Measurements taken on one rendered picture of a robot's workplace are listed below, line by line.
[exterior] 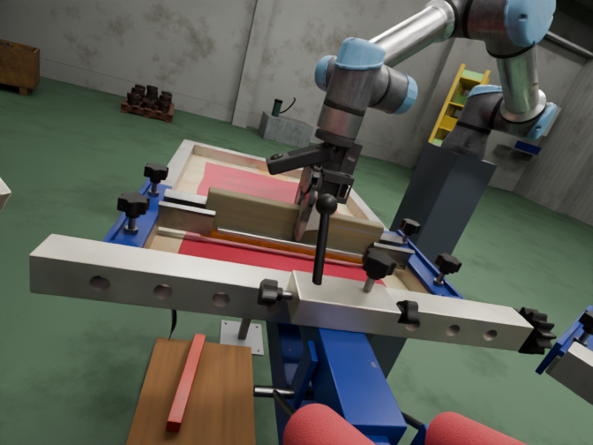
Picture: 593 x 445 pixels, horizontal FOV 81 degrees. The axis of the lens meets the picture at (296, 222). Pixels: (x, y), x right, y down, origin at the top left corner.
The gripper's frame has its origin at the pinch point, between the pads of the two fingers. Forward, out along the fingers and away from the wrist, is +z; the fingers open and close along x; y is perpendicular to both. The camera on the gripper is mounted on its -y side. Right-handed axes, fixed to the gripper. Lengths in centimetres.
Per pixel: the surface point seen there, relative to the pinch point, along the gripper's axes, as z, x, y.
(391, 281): 5.4, -4.3, 22.6
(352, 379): -3.1, -38.8, -0.9
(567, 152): -48, 707, 839
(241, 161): 4, 57, -9
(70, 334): 101, 69, -64
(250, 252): 5.5, -2.2, -7.7
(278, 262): 5.5, -4.4, -2.2
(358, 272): 5.4, -2.9, 15.4
